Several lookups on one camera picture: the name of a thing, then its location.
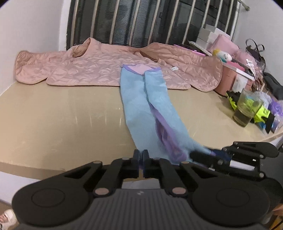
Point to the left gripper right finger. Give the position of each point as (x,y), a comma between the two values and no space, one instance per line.
(165,172)

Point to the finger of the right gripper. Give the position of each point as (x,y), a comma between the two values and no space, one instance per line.
(207,160)
(221,154)

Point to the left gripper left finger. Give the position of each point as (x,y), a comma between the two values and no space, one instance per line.
(116,172)

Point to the pink blue purple garment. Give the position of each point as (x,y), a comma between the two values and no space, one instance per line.
(152,120)

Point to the neon yellow black gloves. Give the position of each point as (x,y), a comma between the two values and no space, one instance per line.
(263,115)

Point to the glass cup with tea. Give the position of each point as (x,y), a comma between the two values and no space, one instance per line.
(247,106)

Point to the pink storage box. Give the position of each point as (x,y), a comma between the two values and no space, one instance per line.
(234,78)

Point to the plush toy yellow white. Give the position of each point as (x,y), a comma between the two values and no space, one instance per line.
(224,56)

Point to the pink quilted jacket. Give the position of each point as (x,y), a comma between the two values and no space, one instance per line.
(97,64)

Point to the black handbag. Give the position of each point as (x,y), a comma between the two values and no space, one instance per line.
(256,52)

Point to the pink pouch bag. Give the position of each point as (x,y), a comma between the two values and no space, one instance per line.
(224,44)

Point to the stack of white boxes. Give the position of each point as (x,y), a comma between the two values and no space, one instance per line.
(208,35)

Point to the pink white shoe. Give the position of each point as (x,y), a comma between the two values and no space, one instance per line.
(7,219)

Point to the steel window guard bars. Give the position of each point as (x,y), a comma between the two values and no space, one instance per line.
(139,23)

